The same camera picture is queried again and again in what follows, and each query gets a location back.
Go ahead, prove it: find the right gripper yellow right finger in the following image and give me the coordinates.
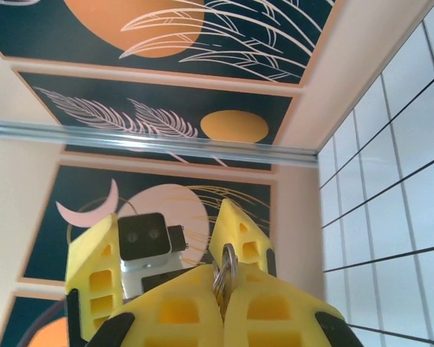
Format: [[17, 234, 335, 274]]
[[224, 262, 365, 347]]

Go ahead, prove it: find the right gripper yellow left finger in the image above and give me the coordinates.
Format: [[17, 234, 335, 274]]
[[89, 265, 226, 347]]

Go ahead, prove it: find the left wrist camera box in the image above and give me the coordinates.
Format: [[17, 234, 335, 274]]
[[115, 211, 188, 301]]

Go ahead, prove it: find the small key with ring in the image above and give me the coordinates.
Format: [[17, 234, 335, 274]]
[[210, 242, 240, 328]]

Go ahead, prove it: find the aluminium frame post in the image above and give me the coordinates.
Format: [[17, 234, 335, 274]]
[[0, 121, 320, 168]]

